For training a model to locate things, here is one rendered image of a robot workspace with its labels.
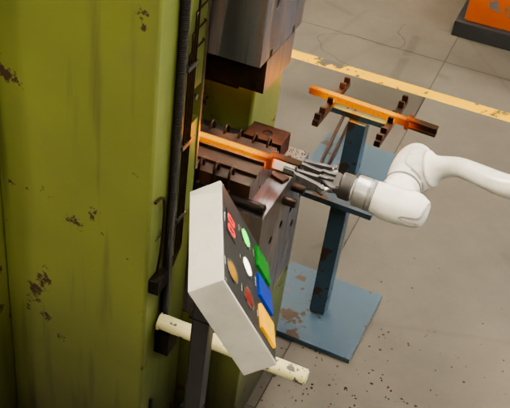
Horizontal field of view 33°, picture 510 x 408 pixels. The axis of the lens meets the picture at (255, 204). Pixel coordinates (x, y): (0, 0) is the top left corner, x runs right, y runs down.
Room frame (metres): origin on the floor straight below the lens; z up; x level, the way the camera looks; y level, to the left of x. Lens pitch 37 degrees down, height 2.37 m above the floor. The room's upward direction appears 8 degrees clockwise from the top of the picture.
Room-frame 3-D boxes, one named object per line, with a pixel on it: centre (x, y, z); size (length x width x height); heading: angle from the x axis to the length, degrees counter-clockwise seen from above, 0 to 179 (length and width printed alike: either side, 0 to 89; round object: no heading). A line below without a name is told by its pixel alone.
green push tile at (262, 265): (1.57, -0.03, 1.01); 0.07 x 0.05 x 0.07; 8
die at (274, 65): (2.08, 0.19, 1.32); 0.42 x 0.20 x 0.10; 73
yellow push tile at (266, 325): (1.38, -0.06, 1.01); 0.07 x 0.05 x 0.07; 8
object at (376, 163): (2.51, -0.31, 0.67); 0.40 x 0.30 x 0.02; 160
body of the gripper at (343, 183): (1.98, -0.22, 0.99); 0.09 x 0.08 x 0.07; 73
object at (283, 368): (1.66, 0.01, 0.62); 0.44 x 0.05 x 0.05; 73
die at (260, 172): (2.08, 0.19, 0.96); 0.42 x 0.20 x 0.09; 73
